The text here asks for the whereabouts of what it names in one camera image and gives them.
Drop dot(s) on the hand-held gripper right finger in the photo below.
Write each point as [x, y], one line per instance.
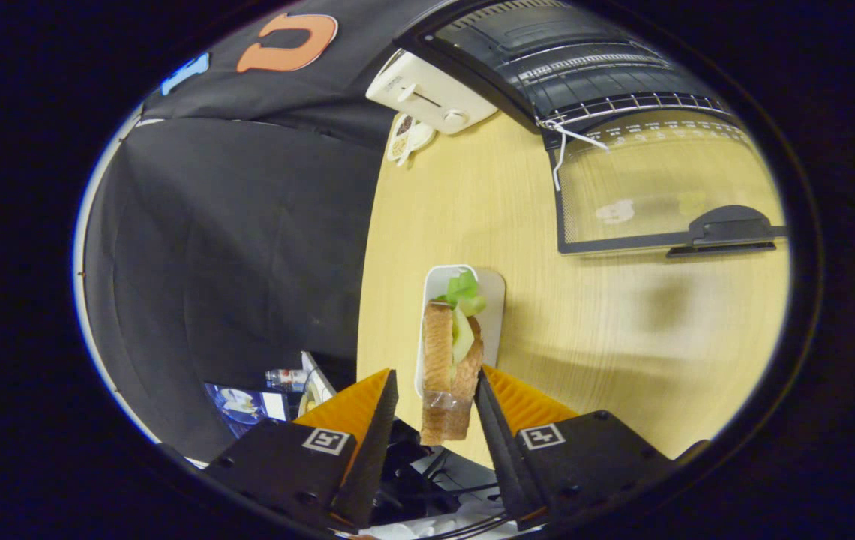
[499, 450]

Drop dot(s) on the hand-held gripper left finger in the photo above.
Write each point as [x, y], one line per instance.
[375, 450]

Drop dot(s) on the sandwich with lettuce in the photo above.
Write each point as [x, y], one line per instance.
[439, 352]

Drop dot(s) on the black toaster oven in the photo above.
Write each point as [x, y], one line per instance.
[547, 45]

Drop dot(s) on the white pop-up toaster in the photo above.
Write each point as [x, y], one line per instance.
[427, 86]

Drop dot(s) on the small clear bottle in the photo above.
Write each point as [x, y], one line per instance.
[285, 377]

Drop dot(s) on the blue printed box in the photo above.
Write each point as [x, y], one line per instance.
[244, 405]

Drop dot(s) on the white rectangular plate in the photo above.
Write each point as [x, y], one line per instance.
[439, 283]

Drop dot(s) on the black backdrop cloth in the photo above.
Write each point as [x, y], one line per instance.
[232, 247]

